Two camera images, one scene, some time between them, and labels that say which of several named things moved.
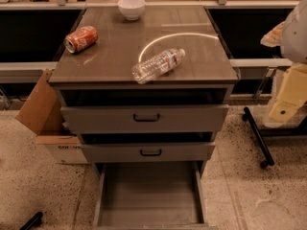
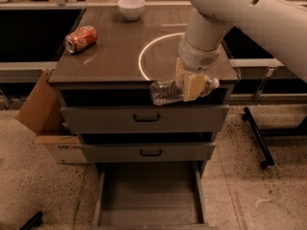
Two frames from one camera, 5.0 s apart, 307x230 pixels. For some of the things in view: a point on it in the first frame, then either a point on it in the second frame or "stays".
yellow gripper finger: [272, 37] to [195, 59]
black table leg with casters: [268, 159] stays
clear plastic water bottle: [159, 64] to [167, 91]
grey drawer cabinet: [153, 89] stays
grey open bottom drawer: [151, 195] stays
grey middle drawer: [147, 152] stays
